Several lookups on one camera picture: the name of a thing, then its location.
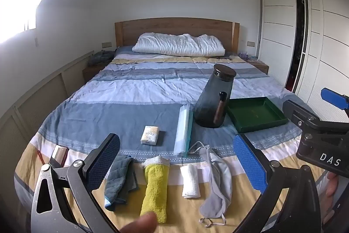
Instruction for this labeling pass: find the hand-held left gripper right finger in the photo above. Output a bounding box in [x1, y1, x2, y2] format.
[233, 133, 322, 233]

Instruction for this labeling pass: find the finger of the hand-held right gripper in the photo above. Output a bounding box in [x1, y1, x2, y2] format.
[320, 87, 349, 116]
[282, 99, 349, 142]

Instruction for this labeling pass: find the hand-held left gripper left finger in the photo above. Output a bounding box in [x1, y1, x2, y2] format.
[31, 133, 121, 233]

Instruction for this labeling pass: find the grey cloth with blue trim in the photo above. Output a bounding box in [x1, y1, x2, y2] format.
[104, 155, 134, 212]

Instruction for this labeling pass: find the black cloth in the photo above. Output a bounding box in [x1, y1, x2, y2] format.
[121, 158, 140, 194]

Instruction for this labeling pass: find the grey face mask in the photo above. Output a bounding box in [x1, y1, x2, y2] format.
[188, 141, 233, 226]

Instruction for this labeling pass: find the green tray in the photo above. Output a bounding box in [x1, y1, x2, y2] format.
[226, 97, 289, 134]

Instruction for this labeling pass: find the yellow white tissue pack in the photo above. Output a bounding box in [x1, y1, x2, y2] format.
[140, 125, 161, 145]

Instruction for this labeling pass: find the yellow towel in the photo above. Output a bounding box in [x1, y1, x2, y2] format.
[140, 156, 170, 224]

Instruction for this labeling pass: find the white towel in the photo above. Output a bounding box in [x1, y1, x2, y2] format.
[180, 164, 202, 199]

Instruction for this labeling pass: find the clear plastic packet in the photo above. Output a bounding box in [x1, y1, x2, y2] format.
[173, 103, 193, 157]

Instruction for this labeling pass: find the person's right hand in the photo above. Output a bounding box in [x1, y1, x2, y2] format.
[322, 171, 342, 225]

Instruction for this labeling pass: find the dark smartphone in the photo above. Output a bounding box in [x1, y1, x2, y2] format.
[49, 145, 69, 168]

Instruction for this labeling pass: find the wooden nightstand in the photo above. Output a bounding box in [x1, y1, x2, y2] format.
[251, 60, 270, 75]
[82, 62, 109, 83]

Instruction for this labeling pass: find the striped bed blanket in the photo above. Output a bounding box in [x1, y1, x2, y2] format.
[15, 54, 328, 233]

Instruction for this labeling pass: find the white wardrobe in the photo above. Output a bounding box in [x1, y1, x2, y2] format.
[256, 0, 349, 124]

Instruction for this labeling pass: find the grey glass pitcher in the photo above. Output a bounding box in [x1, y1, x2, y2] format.
[193, 64, 237, 128]

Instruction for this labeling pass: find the grey knitted cloth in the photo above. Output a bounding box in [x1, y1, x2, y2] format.
[89, 50, 115, 66]

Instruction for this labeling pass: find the blue bed sheet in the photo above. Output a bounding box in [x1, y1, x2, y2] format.
[115, 46, 135, 57]

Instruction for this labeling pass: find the white pillow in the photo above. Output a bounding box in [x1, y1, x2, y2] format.
[132, 33, 226, 57]

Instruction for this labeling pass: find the wooden headboard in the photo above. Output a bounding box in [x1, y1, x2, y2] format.
[115, 17, 240, 52]

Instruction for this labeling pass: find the low white wall cabinet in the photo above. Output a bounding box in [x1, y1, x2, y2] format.
[0, 51, 94, 141]

